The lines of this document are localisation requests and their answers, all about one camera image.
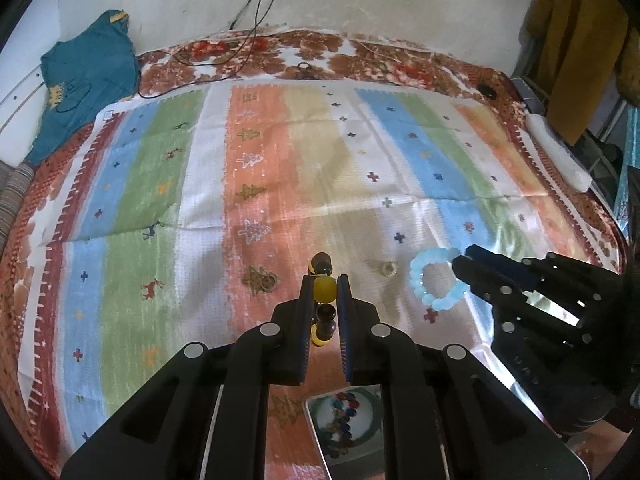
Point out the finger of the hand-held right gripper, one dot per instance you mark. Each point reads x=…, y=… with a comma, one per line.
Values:
x=515, y=272
x=480, y=280

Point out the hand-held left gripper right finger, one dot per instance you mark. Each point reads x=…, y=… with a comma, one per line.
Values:
x=345, y=330

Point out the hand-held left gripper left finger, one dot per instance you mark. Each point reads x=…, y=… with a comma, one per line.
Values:
x=305, y=330

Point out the green jade bangle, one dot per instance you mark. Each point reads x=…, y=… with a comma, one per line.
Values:
x=371, y=402

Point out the silver metal tin box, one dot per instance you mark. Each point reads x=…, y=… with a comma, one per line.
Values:
x=317, y=435

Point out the white rolled cloth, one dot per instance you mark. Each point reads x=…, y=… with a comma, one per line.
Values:
x=555, y=147

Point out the colourful striped mat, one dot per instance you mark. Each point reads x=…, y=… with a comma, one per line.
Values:
x=200, y=185

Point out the grey object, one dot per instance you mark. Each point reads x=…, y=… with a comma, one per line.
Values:
x=527, y=92

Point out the small black object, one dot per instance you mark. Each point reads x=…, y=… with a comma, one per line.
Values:
x=487, y=91

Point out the mustard yellow garment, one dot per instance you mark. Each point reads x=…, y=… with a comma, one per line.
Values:
x=575, y=35

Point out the striped grey pillow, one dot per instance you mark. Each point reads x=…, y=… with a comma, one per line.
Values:
x=12, y=195

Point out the teal garment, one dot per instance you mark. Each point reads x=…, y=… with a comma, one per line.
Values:
x=85, y=75

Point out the white bed headboard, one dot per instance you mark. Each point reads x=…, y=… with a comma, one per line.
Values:
x=20, y=95

